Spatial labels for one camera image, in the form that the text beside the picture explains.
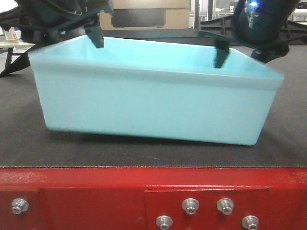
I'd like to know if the silver bolt far left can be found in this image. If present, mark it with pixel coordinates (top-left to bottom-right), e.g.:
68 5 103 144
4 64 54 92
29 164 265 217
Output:
11 198 29 215

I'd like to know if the silver bolt upper middle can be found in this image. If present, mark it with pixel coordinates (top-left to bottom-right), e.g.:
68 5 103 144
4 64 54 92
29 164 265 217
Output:
182 198 200 215

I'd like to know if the silver bolt upper right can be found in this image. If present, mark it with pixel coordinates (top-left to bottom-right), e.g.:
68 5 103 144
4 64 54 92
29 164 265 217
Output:
216 198 235 215

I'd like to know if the cardboard box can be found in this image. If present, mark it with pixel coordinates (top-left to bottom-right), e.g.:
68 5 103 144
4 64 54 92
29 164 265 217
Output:
100 0 191 30

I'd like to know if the silver bolt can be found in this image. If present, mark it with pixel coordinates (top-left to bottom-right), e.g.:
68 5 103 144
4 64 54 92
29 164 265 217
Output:
155 215 173 230
182 198 200 215
241 215 259 230
216 198 235 215
11 198 29 215

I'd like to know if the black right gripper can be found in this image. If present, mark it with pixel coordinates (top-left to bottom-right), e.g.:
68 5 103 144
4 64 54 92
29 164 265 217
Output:
199 0 307 69

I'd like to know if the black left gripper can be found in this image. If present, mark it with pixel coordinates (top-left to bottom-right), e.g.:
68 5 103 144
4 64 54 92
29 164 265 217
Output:
0 0 114 48

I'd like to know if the silver bolt lower middle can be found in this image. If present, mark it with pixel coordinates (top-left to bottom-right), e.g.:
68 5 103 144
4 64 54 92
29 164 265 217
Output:
155 215 173 230

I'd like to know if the light blue plastic bin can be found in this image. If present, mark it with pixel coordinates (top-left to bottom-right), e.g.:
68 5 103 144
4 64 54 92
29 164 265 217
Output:
29 36 283 145

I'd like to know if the red conveyor frame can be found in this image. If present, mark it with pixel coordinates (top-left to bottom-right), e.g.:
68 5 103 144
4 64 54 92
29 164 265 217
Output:
0 168 307 230

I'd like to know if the silver bolt lower right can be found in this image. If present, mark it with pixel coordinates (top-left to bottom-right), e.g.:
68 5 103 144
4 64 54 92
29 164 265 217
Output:
241 215 259 230

